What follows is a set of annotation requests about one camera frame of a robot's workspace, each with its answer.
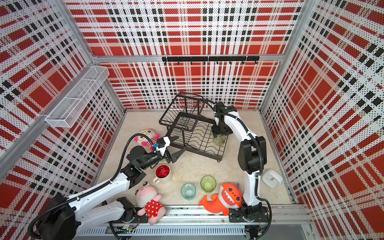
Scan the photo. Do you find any white mug red interior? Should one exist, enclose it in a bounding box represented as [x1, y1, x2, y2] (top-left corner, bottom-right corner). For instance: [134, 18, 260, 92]
[153, 164, 173, 185]

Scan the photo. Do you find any pink bear plush toy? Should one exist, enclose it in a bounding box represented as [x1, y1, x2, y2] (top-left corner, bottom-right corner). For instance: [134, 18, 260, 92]
[135, 182, 166, 226]

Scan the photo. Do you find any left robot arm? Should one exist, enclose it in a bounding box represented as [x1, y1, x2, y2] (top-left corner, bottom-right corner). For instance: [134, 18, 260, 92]
[27, 136, 182, 240]

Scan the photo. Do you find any black wall hook rail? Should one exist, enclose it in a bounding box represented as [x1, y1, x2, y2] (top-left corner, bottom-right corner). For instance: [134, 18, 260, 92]
[162, 56, 260, 64]

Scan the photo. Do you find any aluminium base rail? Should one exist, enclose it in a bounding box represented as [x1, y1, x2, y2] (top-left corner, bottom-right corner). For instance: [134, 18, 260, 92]
[78, 205, 317, 240]

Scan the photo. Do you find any black wire dish rack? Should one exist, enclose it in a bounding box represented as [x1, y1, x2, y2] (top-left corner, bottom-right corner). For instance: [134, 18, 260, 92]
[159, 92, 228, 162]

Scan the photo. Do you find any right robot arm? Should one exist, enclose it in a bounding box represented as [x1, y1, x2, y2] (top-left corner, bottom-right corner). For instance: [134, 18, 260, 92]
[199, 102, 272, 223]

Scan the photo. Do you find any white square clock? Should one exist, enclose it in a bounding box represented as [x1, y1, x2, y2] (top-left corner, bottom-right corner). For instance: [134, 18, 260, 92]
[262, 169, 284, 189]

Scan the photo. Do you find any yellow pink owl plush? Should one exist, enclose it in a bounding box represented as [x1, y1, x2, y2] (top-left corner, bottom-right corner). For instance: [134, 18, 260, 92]
[133, 128, 161, 152]

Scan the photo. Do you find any red shark plush toy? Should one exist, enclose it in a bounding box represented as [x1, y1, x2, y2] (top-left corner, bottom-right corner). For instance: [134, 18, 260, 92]
[199, 183, 243, 216]

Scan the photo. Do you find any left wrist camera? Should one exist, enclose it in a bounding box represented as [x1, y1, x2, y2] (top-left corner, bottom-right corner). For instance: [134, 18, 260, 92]
[152, 137, 171, 157]

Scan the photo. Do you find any white wire wall basket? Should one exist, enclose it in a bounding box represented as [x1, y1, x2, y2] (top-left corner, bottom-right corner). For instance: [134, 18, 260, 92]
[46, 66, 109, 128]

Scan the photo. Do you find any short green glass cup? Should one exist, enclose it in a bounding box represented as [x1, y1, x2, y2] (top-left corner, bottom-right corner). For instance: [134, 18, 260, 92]
[200, 175, 217, 193]

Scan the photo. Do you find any teal glass cup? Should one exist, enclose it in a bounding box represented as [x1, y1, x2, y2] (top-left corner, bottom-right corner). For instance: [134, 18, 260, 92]
[181, 183, 197, 201]

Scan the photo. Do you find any tall green glass cup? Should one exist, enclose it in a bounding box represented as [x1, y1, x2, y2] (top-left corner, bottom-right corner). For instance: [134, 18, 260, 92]
[213, 135, 227, 147]

